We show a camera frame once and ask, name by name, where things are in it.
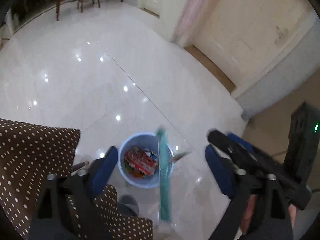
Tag red snack bag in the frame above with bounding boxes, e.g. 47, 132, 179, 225
124, 146, 159, 178

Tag grey slipper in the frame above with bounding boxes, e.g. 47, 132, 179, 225
118, 194, 139, 217

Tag person's right hand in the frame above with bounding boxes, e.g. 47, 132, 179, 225
240, 194, 298, 235

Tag pink curtain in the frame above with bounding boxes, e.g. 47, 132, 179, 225
174, 0, 205, 47

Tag teal long wrapper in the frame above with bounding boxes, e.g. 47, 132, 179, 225
156, 127, 171, 223

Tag light blue trash bin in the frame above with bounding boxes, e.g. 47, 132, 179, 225
118, 129, 174, 189

